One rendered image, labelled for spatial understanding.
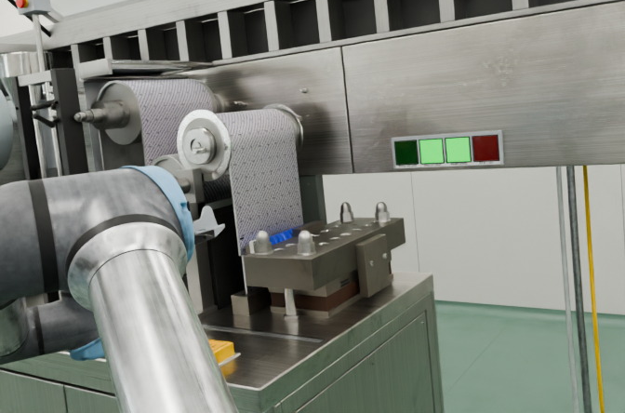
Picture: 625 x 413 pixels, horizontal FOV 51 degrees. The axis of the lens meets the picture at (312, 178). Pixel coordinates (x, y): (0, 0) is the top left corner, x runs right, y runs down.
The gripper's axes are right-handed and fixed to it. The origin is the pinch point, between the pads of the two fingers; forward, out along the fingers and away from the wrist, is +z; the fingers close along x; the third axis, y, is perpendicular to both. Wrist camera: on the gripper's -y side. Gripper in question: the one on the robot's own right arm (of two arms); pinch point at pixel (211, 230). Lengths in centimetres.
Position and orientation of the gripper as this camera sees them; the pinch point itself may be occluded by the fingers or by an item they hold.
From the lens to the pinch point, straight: 127.9
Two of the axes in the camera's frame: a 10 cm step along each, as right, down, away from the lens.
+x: -8.3, 0.5, 5.5
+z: 5.4, -1.4, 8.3
